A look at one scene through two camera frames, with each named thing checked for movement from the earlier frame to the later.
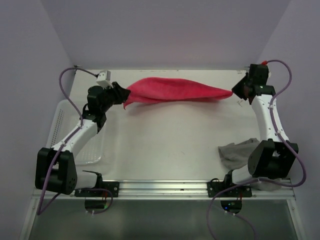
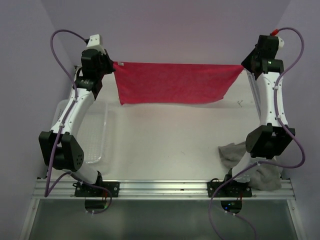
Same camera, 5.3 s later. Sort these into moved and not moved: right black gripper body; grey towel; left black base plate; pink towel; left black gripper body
Moved: right black gripper body; pink towel; left black gripper body
Not moved: left black base plate; grey towel
